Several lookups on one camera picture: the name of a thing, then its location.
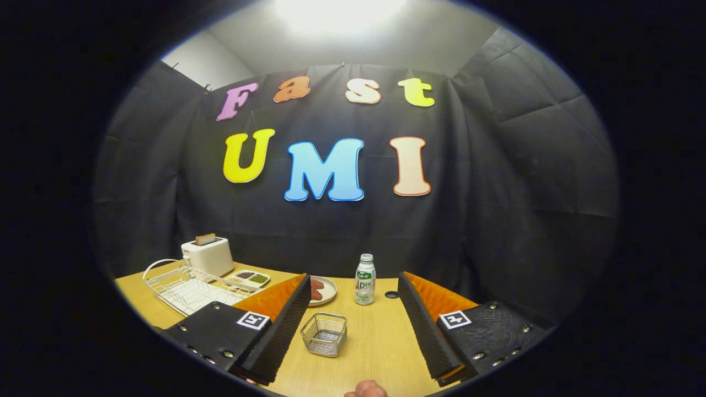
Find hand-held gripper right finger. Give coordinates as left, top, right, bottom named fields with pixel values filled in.
left=397, top=271, right=552, bottom=388

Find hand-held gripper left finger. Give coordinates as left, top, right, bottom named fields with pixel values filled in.
left=160, top=273, right=312, bottom=387

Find metal wire basket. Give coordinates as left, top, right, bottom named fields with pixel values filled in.
left=301, top=313, right=348, bottom=358

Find white wire dish rack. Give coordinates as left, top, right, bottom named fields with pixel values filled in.
left=143, top=259, right=260, bottom=317

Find beige round plate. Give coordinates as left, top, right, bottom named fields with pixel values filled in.
left=309, top=276, right=338, bottom=307

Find white divided bean tray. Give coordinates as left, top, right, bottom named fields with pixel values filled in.
left=229, top=270, right=271, bottom=288

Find white green milk bottle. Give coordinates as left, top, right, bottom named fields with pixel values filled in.
left=354, top=254, right=377, bottom=305

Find white toaster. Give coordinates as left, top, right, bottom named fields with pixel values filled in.
left=181, top=237, right=234, bottom=277

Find black backdrop cloth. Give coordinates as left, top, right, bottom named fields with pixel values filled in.
left=93, top=26, right=619, bottom=331

